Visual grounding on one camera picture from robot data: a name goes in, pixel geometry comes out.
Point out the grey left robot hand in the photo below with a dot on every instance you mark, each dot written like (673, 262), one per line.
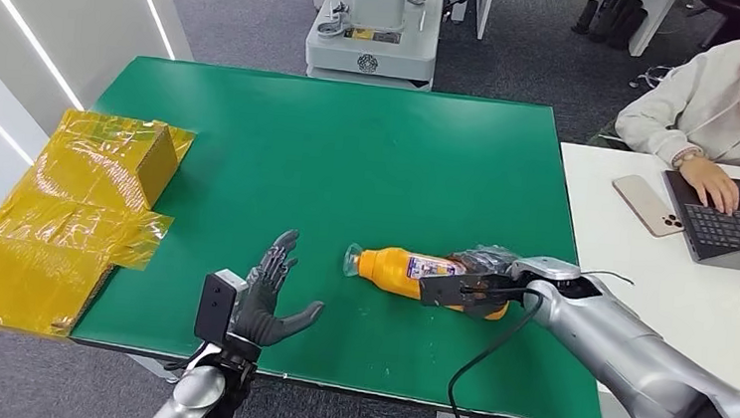
(264, 311)

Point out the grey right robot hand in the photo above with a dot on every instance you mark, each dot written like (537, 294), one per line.
(481, 261)

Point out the orange detergent bottle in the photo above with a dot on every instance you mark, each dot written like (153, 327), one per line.
(392, 269)

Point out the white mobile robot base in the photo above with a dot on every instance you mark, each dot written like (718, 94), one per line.
(374, 36)

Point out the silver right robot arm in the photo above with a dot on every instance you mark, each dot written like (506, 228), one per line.
(649, 362)

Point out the green table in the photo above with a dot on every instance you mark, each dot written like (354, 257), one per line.
(358, 187)

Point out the beige smartphone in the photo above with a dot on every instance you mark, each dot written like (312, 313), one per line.
(648, 205)

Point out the yellow taped cardboard box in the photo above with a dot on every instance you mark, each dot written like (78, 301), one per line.
(71, 224)

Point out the person's wristwatch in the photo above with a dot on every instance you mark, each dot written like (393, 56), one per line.
(684, 157)

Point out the person's hand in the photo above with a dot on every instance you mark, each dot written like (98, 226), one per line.
(712, 185)

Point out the grey laptop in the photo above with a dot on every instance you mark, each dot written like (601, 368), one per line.
(732, 223)

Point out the black bags under desk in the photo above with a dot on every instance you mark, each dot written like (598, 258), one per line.
(610, 18)

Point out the person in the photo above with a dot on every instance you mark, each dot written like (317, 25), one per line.
(709, 102)

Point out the white background desk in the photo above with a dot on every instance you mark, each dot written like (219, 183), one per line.
(643, 17)

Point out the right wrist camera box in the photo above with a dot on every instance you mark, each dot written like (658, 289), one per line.
(462, 293)

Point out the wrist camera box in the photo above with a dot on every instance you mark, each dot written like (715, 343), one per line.
(462, 293)
(217, 308)

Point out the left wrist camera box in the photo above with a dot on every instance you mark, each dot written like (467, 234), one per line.
(217, 308)

